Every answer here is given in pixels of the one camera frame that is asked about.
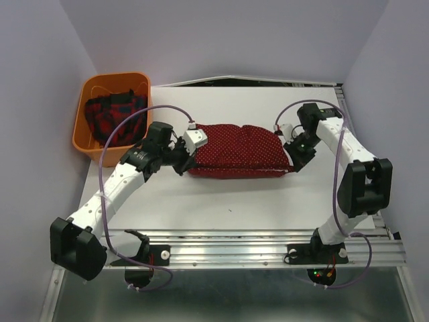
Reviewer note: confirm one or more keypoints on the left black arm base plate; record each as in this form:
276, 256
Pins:
153, 254

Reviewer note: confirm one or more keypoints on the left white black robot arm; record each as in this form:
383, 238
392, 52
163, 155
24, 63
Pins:
81, 242

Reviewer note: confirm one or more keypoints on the red black plaid skirt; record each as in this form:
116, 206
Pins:
104, 113

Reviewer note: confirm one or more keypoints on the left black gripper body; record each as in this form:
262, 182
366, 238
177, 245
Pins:
177, 157

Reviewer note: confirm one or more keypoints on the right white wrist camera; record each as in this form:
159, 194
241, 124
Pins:
285, 130

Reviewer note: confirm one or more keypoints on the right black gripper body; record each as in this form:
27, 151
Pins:
303, 146

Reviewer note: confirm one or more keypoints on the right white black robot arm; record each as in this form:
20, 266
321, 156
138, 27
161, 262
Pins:
362, 182

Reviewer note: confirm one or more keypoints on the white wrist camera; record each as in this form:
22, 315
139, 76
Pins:
285, 130
194, 139

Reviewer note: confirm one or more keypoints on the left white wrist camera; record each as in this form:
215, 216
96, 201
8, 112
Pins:
194, 139

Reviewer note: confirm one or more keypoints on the aluminium front rail frame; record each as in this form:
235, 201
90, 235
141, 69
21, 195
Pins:
244, 275

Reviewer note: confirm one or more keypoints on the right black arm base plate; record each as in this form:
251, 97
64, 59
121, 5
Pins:
306, 254

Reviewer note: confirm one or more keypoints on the orange plastic bin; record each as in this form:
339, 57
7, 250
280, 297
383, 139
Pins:
101, 85

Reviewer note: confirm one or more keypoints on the red polka dot skirt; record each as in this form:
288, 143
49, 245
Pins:
240, 152

